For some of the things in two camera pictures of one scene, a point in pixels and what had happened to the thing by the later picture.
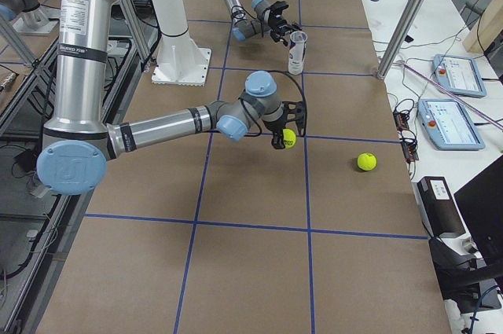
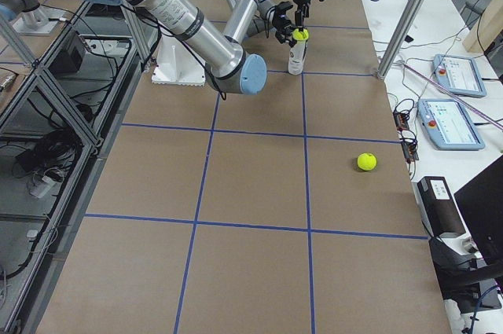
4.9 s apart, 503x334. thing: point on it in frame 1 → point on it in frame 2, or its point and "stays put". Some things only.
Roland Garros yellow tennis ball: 367,161 stays put
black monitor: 481,201 stays put
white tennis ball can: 296,55 stays put
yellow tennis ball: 289,137 → 300,35
